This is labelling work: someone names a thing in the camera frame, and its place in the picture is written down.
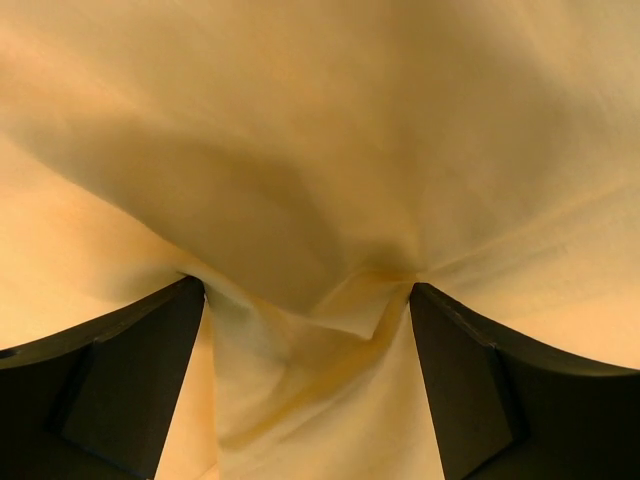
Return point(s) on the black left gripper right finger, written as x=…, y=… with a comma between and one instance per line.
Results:
x=507, y=406

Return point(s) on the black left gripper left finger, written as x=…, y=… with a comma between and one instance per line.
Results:
x=96, y=401

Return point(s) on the yellow printed pillowcase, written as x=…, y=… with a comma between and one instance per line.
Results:
x=309, y=162

